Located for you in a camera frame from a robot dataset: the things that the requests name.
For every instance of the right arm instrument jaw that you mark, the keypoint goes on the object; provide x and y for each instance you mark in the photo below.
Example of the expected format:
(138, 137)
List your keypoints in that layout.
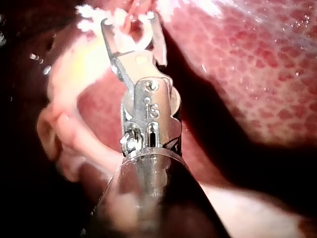
(159, 42)
(110, 44)

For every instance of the right arm instrument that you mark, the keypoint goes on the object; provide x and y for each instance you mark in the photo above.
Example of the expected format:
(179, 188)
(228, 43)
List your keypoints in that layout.
(151, 109)

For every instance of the white clip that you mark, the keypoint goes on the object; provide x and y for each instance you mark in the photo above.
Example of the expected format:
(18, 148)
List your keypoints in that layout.
(144, 39)

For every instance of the dark right arm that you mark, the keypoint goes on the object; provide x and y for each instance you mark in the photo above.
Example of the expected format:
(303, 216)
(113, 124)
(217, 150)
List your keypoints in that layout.
(153, 193)

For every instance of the thin tube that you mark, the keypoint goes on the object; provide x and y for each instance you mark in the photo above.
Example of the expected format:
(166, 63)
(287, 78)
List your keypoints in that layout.
(128, 18)

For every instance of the gallbladder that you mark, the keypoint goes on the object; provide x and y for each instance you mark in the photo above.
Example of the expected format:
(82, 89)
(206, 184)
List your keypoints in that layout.
(81, 62)

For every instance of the pale fatty tissue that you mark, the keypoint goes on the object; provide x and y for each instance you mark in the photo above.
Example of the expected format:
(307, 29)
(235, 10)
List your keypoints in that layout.
(247, 213)
(86, 15)
(71, 134)

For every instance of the dark red liver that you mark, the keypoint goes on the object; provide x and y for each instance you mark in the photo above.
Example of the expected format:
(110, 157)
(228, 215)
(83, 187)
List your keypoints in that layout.
(247, 74)

